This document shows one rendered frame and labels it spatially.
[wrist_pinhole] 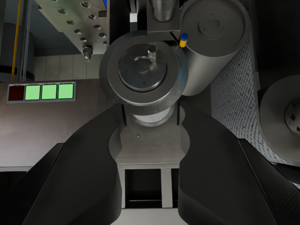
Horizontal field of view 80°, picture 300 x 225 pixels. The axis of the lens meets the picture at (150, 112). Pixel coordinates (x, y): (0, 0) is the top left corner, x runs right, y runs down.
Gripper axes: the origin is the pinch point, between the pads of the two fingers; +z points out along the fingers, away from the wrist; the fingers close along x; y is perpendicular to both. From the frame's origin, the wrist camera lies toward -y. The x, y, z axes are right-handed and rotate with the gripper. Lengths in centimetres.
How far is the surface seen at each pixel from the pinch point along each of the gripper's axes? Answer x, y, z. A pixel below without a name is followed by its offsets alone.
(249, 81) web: 15.8, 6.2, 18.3
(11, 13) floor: -152, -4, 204
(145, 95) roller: -1.5, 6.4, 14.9
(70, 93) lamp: -30, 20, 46
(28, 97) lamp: -45, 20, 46
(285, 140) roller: 19.6, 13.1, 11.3
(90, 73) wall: -92, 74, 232
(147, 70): -1.0, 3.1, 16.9
